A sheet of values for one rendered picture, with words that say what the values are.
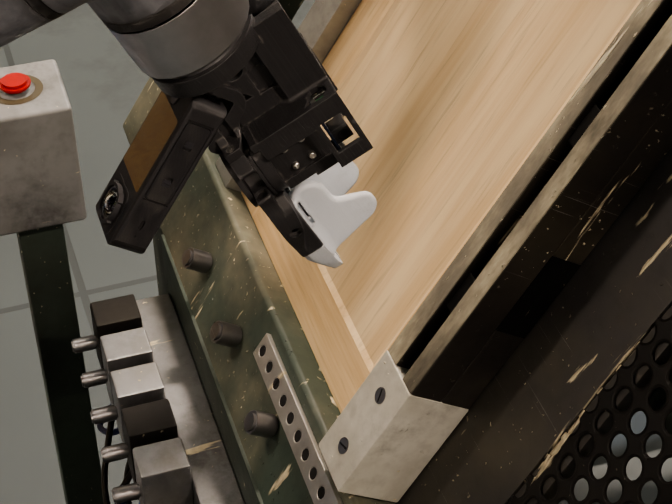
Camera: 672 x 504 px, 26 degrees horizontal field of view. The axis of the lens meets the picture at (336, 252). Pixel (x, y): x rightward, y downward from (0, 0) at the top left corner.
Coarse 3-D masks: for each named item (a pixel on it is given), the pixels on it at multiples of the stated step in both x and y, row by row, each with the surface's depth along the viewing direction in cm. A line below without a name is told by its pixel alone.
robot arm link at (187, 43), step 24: (192, 0) 86; (216, 0) 80; (240, 0) 82; (168, 24) 79; (192, 24) 79; (216, 24) 80; (240, 24) 82; (144, 48) 80; (168, 48) 80; (192, 48) 80; (216, 48) 81; (144, 72) 83; (168, 72) 81; (192, 72) 81
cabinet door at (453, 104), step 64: (384, 0) 157; (448, 0) 148; (512, 0) 139; (576, 0) 132; (640, 0) 125; (384, 64) 155; (448, 64) 145; (512, 64) 137; (576, 64) 130; (384, 128) 152; (448, 128) 143; (512, 128) 135; (384, 192) 149; (448, 192) 140; (384, 256) 146; (448, 256) 138; (320, 320) 152; (384, 320) 144
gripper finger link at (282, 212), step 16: (256, 176) 89; (256, 192) 88; (272, 208) 88; (288, 208) 89; (288, 224) 89; (304, 224) 91; (288, 240) 90; (304, 240) 91; (320, 240) 93; (304, 256) 93
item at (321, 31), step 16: (320, 0) 164; (336, 0) 161; (352, 0) 161; (320, 16) 163; (336, 16) 162; (304, 32) 165; (320, 32) 163; (336, 32) 163; (320, 48) 164; (224, 176) 172
